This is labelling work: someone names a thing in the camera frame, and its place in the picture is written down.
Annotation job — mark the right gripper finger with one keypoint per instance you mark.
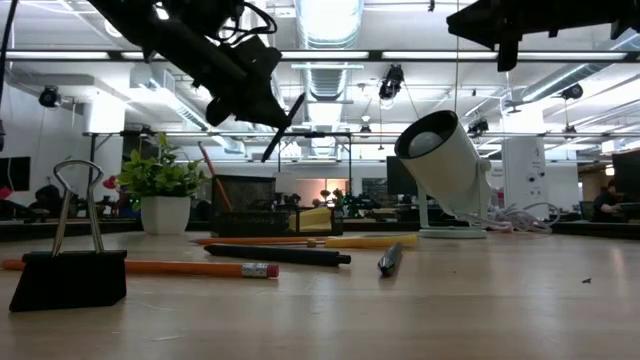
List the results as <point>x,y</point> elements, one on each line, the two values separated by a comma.
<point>477,22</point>

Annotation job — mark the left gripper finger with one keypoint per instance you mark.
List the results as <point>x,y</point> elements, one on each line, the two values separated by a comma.
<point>260,107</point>

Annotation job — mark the black pen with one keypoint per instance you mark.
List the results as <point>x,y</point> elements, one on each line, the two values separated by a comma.
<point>275,254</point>
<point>390,260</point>
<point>274,145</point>

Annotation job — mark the orange pencil red eraser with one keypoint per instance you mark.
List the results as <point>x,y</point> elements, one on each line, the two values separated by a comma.
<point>250,240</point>
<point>215,177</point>
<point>200,268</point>

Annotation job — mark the yellow sticky notes pad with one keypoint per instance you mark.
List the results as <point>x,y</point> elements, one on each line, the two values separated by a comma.
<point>315,220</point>

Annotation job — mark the black binder clip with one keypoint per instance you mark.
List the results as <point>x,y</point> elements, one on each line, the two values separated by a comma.
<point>70,280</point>

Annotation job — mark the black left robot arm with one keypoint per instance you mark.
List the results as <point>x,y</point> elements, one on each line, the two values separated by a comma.
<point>150,25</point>

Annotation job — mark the black mesh desk organizer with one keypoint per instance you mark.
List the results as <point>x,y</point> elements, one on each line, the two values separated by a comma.
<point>250,195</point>

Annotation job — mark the black ceiling spotlight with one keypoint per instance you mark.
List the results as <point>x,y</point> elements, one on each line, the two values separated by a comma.
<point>572,91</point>
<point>49,96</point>
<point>392,80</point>
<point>477,126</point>

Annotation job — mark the green plant white pot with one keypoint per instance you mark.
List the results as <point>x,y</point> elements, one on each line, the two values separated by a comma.
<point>165,215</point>

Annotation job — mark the white desk lamp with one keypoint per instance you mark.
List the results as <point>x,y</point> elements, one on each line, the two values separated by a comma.
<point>450,170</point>

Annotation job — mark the black monitor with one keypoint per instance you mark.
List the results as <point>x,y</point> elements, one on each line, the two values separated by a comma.
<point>395,182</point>
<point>15,175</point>
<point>627,175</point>

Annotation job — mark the person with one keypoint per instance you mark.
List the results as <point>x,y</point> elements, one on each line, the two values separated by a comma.
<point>47,197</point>
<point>607,202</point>

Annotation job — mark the distant black rig frame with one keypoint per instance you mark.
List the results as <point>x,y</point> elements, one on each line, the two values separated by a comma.
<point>315,134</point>

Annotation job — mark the black aluminium rig frame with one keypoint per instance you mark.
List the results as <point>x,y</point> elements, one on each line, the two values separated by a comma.
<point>610,230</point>

